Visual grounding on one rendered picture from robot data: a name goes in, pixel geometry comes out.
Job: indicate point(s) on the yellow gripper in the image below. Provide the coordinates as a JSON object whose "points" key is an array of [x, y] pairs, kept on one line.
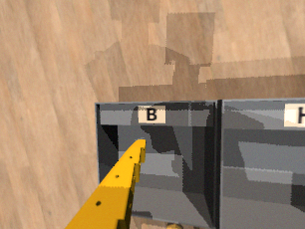
{"points": [[110, 205]]}

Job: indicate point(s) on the grey bin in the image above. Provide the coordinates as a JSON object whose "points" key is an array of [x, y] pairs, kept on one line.
{"points": [[217, 164]]}

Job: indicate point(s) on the yellow hex nut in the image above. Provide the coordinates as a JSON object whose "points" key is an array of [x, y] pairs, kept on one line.
{"points": [[173, 226]]}

